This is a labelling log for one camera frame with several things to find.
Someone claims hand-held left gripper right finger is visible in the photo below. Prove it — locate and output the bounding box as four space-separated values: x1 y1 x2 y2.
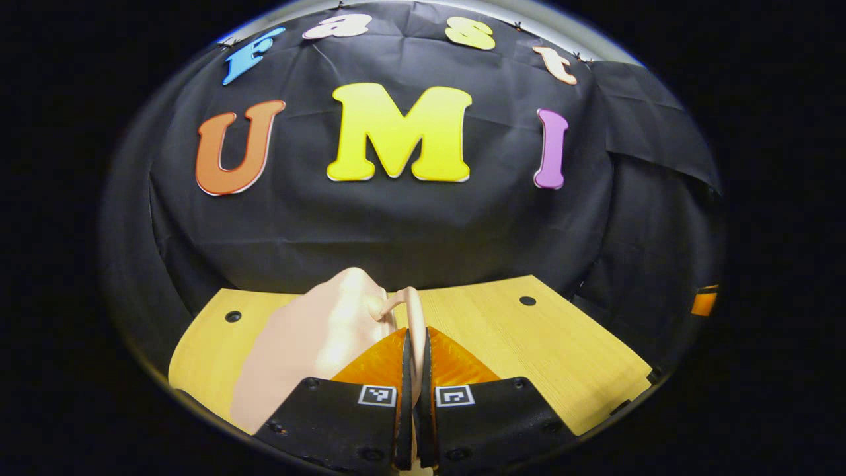
417 326 577 472

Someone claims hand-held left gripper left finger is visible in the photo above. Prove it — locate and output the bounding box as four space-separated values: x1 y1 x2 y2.
254 327 413 472

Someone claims black backdrop cloth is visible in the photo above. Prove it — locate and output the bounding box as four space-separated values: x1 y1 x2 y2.
99 1 724 371

